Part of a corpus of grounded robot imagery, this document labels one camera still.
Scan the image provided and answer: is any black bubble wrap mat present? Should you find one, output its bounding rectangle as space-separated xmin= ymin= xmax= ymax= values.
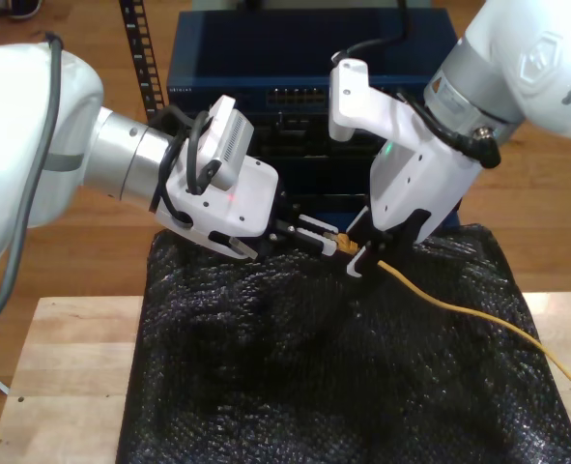
xmin=115 ymin=222 xmax=571 ymax=464

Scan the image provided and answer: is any blue network switch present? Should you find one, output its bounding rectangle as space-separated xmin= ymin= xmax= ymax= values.
xmin=166 ymin=9 xmax=460 ymax=115

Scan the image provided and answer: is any person's dark shoe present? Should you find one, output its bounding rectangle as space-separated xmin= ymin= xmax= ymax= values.
xmin=8 ymin=0 xmax=43 ymax=20

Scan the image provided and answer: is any black perforated rack post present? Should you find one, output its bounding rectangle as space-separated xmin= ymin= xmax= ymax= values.
xmin=118 ymin=0 xmax=168 ymax=120

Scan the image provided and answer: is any blue flat base box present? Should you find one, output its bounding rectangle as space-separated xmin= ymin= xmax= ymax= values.
xmin=265 ymin=210 xmax=462 ymax=238

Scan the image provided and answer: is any black rack shelf tray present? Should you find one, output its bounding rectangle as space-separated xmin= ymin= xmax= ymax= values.
xmin=277 ymin=155 xmax=373 ymax=217

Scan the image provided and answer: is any yellow network cable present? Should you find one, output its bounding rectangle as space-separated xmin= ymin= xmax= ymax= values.
xmin=324 ymin=231 xmax=571 ymax=410

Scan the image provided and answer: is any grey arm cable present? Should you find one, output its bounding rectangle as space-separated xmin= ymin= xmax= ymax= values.
xmin=0 ymin=31 xmax=65 ymax=342

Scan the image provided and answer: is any black rack server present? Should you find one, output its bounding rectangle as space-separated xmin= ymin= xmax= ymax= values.
xmin=245 ymin=108 xmax=381 ymax=159

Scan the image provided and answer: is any pale grey box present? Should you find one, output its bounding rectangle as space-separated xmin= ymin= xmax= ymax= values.
xmin=190 ymin=0 xmax=434 ymax=11

